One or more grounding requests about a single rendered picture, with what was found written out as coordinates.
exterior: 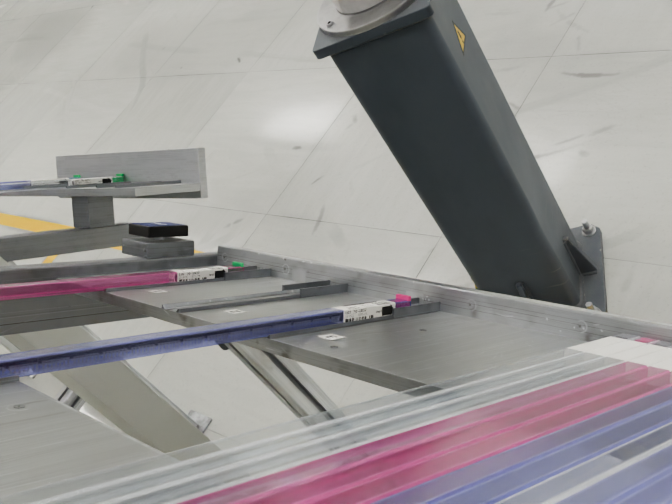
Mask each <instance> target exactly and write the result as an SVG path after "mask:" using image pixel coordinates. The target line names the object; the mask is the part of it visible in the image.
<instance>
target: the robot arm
mask: <svg viewBox="0 0 672 504"><path fill-rule="evenodd" d="M414 1H415V0H323V2H322V4H321V5H320V8H319V10H318V13H317V23H318V25H319V27H320V28H321V30H322V31H323V32H324V33H325V34H326V35H329V36H332V37H347V36H352V35H357V34H360V33H363V32H366V31H368V30H371V29H373V28H375V27H377V26H380V25H381V24H383V23H385V22H387V21H389V20H390V19H392V18H393V17H395V16H396V15H398V14H400V13H401V12H402V11H404V10H405V9H406V8H407V7H409V6H410V5H411V4H412V3H413V2H414Z"/></svg>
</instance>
